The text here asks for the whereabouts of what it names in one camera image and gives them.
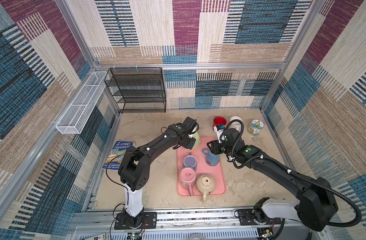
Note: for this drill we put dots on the purple ceramic mug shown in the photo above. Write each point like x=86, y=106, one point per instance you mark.
x=190, y=162

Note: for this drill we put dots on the blue dotted ceramic mug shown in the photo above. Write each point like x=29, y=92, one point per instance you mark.
x=211, y=159

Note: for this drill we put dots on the light green ceramic mug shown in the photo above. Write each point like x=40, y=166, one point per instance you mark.
x=197, y=140

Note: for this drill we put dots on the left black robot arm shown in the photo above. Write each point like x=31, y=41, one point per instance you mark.
x=135, y=166

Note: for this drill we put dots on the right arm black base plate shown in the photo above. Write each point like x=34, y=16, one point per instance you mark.
x=248, y=217

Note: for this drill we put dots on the black wire mesh shelf rack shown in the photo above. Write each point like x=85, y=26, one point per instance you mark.
x=137, y=90

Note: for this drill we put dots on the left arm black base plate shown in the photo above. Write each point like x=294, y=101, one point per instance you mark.
x=124, y=221

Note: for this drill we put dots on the pink plastic tray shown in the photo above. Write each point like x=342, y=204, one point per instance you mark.
x=203, y=168

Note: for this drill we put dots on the white ceramic mug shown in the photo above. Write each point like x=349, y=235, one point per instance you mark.
x=236, y=123

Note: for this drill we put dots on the white wire mesh basket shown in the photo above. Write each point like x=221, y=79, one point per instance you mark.
x=77, y=114

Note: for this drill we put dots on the blue treehouse paperback book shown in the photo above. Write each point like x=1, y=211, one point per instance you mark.
x=113, y=161

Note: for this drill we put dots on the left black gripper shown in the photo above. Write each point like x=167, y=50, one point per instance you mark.
x=190, y=145

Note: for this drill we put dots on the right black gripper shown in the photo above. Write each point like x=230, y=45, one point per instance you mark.
x=214, y=147

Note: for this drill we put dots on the green lidded yogurt cup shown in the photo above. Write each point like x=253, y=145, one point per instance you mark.
x=256, y=127

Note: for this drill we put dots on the red ceramic mug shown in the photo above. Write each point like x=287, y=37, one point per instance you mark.
x=219, y=123

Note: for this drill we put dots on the pink ghost pattern mug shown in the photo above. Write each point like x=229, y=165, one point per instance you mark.
x=187, y=180

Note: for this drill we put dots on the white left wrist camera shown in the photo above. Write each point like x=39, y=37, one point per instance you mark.
x=196, y=128

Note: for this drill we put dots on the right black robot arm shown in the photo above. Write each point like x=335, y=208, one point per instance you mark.
x=315, y=205

